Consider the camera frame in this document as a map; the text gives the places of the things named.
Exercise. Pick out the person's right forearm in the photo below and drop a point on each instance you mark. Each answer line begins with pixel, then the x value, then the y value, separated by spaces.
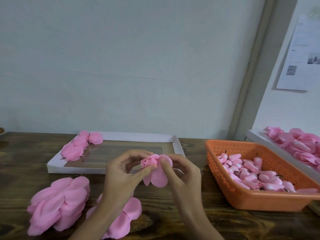
pixel 200 226

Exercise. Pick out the white paper notice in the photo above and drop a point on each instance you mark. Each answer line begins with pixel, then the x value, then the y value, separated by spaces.
pixel 300 60

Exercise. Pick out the group of finished pink roses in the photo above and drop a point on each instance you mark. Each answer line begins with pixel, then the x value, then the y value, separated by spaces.
pixel 72 150

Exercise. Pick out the grey door frame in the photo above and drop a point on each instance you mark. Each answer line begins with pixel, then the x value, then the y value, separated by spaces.
pixel 260 65

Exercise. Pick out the pink rose buds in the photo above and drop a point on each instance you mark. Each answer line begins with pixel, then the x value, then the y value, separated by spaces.
pixel 250 175

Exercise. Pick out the person's left hand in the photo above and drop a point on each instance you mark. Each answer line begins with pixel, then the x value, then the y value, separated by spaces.
pixel 120 185

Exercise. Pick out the person's right hand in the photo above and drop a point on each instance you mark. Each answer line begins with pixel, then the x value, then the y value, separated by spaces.
pixel 185 187

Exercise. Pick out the pink rose being assembled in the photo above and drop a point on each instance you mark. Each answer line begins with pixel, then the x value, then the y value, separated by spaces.
pixel 159 178

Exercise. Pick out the pile of pink petals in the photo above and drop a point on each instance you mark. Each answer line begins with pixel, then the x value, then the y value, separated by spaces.
pixel 297 143

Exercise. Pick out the stack of pink petals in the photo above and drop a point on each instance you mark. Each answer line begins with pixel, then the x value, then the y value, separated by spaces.
pixel 57 205
pixel 125 220

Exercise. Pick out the white shallow tray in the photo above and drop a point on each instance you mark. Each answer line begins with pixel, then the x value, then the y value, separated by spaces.
pixel 110 152

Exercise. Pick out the orange plastic basket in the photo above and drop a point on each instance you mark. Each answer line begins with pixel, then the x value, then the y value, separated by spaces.
pixel 255 200

